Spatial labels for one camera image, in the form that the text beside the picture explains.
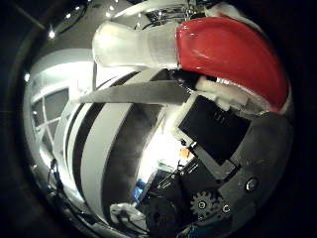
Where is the red-headed translucent spray bottle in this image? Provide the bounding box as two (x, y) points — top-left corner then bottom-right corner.
(92, 15), (292, 114)

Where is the black drawer shelf unit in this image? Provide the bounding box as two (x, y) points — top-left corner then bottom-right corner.
(150, 168), (182, 196)

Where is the blue box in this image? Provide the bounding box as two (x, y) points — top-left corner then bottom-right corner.
(133, 179), (147, 202)

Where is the white-framed window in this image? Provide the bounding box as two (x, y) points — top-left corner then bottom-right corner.
(31, 87), (72, 133)

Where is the orange wall picture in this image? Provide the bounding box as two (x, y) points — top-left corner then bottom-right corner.
(179, 148), (194, 162)

